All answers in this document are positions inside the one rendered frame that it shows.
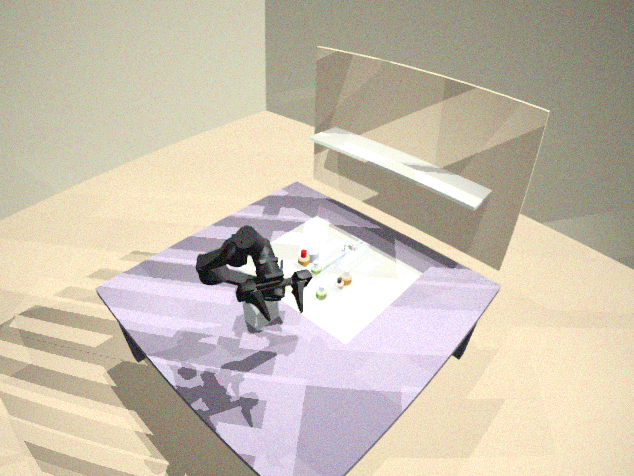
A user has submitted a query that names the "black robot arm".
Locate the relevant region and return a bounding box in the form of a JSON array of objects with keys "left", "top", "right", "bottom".
[{"left": 196, "top": 225, "right": 285, "bottom": 302}]

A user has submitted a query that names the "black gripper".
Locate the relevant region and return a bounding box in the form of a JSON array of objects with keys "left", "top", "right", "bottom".
[{"left": 236, "top": 255, "right": 313, "bottom": 322}]

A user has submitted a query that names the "tan jar with white cap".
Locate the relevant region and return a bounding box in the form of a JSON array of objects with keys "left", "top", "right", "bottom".
[{"left": 340, "top": 268, "right": 352, "bottom": 288}]

